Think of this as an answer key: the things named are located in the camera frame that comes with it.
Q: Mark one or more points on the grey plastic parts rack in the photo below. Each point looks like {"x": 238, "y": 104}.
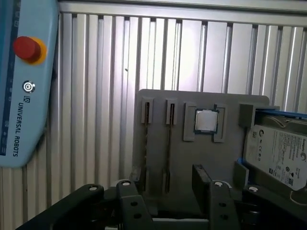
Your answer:
{"x": 216, "y": 155}

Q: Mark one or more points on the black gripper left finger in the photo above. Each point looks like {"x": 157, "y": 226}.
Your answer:
{"x": 129, "y": 210}

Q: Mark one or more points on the hard disk in blue carrier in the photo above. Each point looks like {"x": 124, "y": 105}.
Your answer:
{"x": 283, "y": 155}

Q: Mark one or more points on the pale blue teach pendant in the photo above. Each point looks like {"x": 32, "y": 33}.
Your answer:
{"x": 24, "y": 119}

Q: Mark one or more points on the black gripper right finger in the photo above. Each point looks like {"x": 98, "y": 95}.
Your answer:
{"x": 221, "y": 210}

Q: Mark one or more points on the silver CPU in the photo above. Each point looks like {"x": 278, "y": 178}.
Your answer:
{"x": 206, "y": 121}

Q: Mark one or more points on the RAM stick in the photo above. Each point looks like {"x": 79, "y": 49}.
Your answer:
{"x": 171, "y": 112}
{"x": 147, "y": 112}

